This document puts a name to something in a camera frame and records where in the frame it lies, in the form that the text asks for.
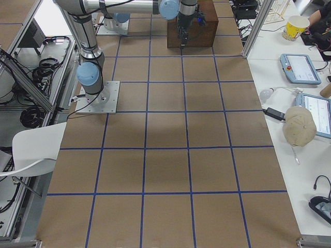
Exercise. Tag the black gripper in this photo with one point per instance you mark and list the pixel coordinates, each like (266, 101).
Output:
(183, 22)

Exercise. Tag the person forearm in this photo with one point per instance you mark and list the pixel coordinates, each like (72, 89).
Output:
(320, 14)

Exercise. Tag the dark wooden drawer box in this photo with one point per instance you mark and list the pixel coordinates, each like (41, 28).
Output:
(198, 36)

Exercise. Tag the white light bulb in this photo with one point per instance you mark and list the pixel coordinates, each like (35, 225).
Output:
(266, 94)

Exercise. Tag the yellow popcorn bucket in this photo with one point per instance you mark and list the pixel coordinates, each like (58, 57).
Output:
(294, 27)

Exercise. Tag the upper blue teach pendant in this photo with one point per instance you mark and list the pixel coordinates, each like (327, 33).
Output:
(299, 69)

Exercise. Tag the blue teach pendant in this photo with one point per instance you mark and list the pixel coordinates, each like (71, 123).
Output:
(299, 69)
(320, 110)

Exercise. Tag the black power adapter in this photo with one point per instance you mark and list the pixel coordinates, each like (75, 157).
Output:
(275, 114)

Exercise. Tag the grey electronics box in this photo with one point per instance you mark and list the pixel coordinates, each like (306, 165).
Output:
(33, 38)

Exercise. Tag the beige baseball cap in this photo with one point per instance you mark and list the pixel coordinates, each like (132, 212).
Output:
(299, 128)

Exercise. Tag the cardboard tube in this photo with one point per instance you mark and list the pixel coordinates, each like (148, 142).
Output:
(326, 91)

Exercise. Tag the lower blue teach pendant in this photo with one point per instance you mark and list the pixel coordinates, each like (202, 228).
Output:
(320, 110)

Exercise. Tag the white plastic chair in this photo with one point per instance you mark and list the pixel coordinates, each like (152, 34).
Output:
(35, 151)

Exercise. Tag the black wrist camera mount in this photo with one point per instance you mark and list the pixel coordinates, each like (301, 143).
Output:
(200, 17)

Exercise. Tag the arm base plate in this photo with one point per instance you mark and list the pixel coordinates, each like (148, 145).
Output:
(106, 102)
(102, 31)

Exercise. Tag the aluminium frame post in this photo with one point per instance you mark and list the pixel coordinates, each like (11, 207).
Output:
(263, 13)

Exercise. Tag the gold wire rack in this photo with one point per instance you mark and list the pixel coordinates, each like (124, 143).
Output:
(276, 13)

